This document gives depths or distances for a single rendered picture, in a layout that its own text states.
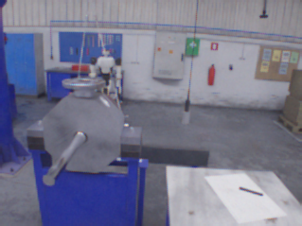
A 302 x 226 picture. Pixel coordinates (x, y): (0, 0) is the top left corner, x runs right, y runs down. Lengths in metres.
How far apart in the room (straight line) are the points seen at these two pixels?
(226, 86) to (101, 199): 5.69
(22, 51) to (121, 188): 5.93
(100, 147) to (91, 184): 0.30
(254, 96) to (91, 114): 6.18
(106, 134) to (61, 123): 0.28
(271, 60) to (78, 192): 6.36
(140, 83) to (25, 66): 3.23
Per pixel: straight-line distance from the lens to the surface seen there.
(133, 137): 1.40
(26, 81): 7.14
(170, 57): 6.22
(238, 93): 7.01
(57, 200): 1.81
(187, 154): 1.89
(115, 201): 1.68
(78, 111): 1.41
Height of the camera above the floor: 1.66
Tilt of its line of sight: 18 degrees down
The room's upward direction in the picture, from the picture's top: 3 degrees clockwise
